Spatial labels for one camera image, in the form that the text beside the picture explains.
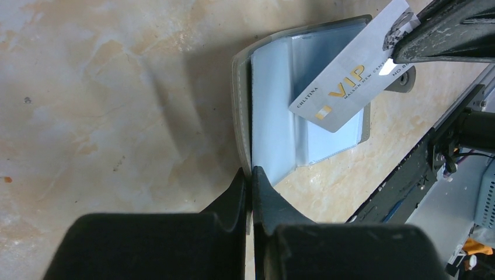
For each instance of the silver VIP card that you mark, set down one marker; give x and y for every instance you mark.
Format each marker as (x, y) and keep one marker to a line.
(361, 71)

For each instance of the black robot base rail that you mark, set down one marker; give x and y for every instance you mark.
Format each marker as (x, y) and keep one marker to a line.
(466, 128)

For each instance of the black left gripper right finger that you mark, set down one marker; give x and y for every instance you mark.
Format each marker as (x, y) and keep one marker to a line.
(288, 245)

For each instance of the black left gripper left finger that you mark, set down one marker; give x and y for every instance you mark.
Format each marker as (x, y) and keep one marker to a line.
(206, 245)

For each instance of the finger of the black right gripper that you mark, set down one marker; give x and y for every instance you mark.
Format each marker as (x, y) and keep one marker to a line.
(453, 31)

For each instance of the grey leather card holder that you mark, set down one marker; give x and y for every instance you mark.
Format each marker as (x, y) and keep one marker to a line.
(273, 73)

